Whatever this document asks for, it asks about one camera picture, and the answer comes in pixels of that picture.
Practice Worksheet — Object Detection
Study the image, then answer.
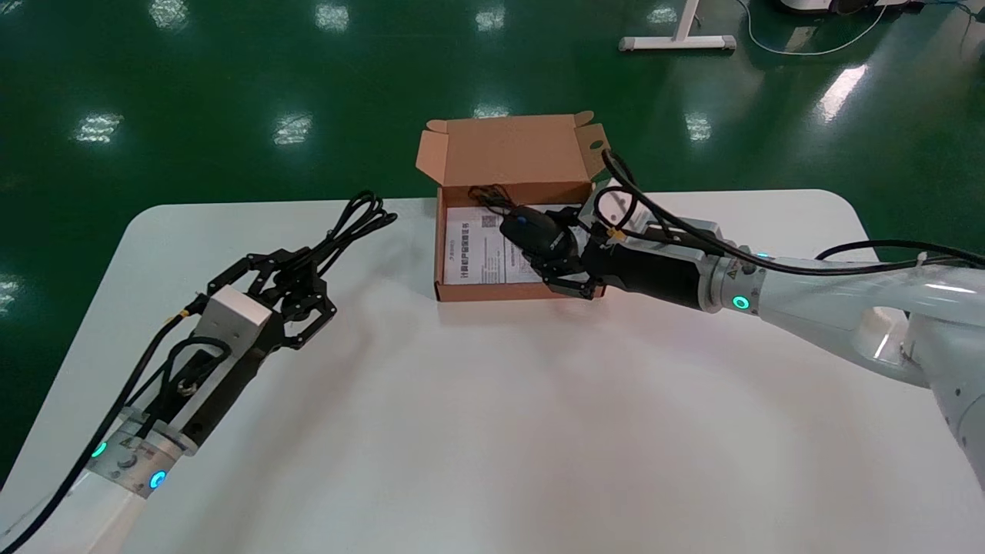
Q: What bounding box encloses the black wired computer mouse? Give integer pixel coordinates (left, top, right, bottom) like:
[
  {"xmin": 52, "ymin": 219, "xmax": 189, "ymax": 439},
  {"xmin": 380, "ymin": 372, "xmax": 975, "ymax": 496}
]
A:
[{"xmin": 468, "ymin": 185, "xmax": 578, "ymax": 261}]

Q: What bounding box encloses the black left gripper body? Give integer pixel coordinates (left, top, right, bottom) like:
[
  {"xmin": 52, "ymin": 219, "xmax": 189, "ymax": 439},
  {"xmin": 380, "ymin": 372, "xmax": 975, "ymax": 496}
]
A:
[{"xmin": 142, "ymin": 289, "xmax": 310, "ymax": 455}]

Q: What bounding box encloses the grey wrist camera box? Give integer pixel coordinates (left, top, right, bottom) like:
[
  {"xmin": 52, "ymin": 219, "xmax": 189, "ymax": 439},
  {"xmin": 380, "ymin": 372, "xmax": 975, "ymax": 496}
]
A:
[
  {"xmin": 585, "ymin": 189, "xmax": 724, "ymax": 249},
  {"xmin": 192, "ymin": 286, "xmax": 272, "ymax": 360}
]

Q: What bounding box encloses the brown cardboard storage box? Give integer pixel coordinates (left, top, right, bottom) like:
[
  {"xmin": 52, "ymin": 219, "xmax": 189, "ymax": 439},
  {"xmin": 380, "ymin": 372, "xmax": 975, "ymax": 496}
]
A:
[{"xmin": 416, "ymin": 112, "xmax": 616, "ymax": 303}]

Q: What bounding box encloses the white printed manual sheet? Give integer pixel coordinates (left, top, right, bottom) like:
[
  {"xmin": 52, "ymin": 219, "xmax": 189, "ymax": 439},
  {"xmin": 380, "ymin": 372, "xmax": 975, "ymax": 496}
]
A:
[{"xmin": 444, "ymin": 206, "xmax": 586, "ymax": 286}]

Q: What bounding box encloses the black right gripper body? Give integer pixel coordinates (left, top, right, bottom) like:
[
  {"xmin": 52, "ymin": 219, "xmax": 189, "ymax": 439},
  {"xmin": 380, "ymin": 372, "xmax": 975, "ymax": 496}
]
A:
[{"xmin": 581, "ymin": 239, "xmax": 706, "ymax": 310}]

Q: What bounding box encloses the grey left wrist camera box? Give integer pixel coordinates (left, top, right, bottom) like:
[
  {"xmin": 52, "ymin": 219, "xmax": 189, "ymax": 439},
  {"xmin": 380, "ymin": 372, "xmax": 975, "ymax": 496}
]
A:
[{"xmin": 192, "ymin": 286, "xmax": 272, "ymax": 360}]

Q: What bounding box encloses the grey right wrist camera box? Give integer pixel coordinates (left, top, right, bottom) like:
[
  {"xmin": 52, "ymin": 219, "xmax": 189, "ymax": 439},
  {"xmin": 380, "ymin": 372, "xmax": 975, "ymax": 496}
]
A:
[{"xmin": 585, "ymin": 189, "xmax": 724, "ymax": 249}]

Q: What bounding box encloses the white floor cable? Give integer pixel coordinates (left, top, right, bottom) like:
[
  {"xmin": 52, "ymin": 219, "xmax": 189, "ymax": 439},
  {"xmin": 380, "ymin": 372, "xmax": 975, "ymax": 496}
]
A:
[{"xmin": 735, "ymin": 0, "xmax": 890, "ymax": 58}]

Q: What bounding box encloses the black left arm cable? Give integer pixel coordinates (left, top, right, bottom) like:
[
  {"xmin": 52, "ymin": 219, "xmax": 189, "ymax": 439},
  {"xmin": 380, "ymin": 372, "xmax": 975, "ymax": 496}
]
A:
[{"xmin": 0, "ymin": 304, "xmax": 232, "ymax": 554}]

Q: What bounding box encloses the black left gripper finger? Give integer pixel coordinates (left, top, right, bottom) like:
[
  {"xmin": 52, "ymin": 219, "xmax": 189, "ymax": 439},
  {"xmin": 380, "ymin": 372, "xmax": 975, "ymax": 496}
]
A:
[
  {"xmin": 204, "ymin": 252, "xmax": 293, "ymax": 299},
  {"xmin": 281, "ymin": 289, "xmax": 338, "ymax": 351}
]

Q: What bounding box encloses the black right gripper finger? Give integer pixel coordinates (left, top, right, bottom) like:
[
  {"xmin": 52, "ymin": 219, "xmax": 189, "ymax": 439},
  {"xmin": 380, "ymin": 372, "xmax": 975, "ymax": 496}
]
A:
[
  {"xmin": 550, "ymin": 206, "xmax": 593, "ymax": 235},
  {"xmin": 531, "ymin": 258, "xmax": 605, "ymax": 301}
]

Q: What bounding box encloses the white table leg base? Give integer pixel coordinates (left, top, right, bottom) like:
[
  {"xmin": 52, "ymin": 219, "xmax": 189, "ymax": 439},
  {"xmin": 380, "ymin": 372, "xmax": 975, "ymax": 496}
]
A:
[{"xmin": 618, "ymin": 0, "xmax": 737, "ymax": 53}]

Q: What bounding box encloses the black power cable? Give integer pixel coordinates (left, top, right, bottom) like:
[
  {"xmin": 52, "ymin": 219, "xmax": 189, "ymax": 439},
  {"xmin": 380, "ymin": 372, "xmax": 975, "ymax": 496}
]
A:
[{"xmin": 273, "ymin": 191, "xmax": 399, "ymax": 287}]

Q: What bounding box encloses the white machine base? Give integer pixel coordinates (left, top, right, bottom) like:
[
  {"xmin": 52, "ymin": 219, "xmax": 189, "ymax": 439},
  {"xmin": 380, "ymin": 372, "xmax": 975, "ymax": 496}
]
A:
[{"xmin": 773, "ymin": 0, "xmax": 928, "ymax": 18}]

